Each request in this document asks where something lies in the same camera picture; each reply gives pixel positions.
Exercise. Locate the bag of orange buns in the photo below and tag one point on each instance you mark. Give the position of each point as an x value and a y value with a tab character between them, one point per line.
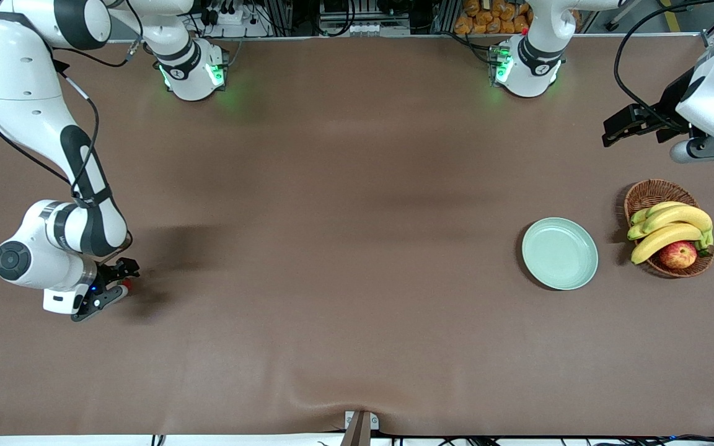
475	25

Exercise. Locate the red strawberry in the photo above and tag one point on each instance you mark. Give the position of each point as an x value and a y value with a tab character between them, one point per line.
126	285

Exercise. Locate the white clamp bracket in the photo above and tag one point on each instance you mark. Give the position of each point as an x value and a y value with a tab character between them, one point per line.
374	421

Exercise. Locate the pale green round plate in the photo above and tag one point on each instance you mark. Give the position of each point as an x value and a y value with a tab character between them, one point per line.
559	253

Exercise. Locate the white power strip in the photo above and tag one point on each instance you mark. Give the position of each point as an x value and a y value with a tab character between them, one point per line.
233	17

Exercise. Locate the brown wicker basket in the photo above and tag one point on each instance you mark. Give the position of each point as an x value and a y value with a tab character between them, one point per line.
654	193

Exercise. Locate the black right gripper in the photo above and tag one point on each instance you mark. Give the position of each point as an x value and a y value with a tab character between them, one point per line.
111	271

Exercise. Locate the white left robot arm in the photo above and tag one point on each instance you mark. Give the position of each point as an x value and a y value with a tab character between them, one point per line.
530	68

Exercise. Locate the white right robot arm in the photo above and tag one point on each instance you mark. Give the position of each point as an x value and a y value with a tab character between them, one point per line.
22	80

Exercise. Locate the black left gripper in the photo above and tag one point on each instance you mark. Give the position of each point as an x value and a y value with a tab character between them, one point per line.
665	111

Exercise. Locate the table cover cloth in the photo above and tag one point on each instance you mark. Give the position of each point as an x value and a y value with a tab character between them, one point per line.
208	341

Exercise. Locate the grey mount bar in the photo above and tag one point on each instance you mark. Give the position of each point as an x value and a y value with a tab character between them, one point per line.
357	433

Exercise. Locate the red apple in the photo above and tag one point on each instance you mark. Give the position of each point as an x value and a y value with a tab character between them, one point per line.
678	254

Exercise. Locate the white connector strip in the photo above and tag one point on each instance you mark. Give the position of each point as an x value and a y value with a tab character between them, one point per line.
369	28

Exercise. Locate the yellow banana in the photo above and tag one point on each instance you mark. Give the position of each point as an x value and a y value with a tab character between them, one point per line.
664	238
679	215
641	216

